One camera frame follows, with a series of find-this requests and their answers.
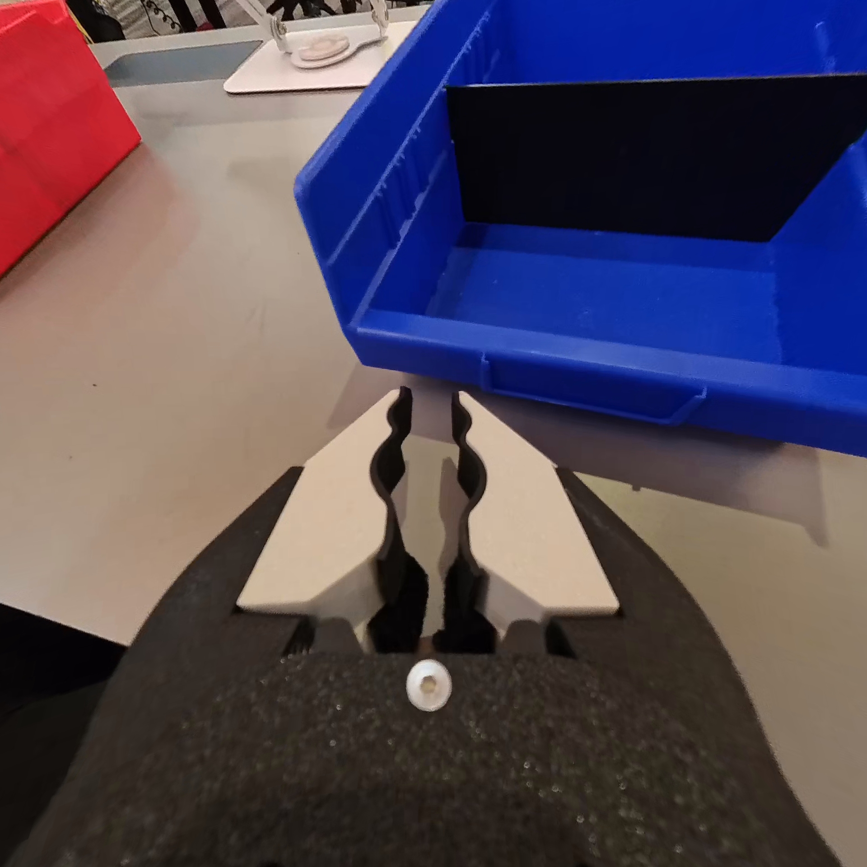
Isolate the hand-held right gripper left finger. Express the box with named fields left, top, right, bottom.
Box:
left=237, top=387, right=429, bottom=653

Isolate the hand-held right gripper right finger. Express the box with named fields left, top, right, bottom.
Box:
left=437, top=391, right=621, bottom=653

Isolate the blue plastic bin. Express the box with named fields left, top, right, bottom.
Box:
left=293, top=0, right=867, bottom=458

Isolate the red plastic bin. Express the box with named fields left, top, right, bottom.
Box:
left=0, top=0, right=142, bottom=279

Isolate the grey desk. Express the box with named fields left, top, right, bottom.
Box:
left=0, top=3, right=867, bottom=867

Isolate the dark grey desk pad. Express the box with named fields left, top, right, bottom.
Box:
left=102, top=39, right=264, bottom=88

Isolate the black divider card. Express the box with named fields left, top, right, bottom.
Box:
left=446, top=75, right=867, bottom=243

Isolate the white tablet stand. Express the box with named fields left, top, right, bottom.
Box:
left=224, top=0, right=434, bottom=94

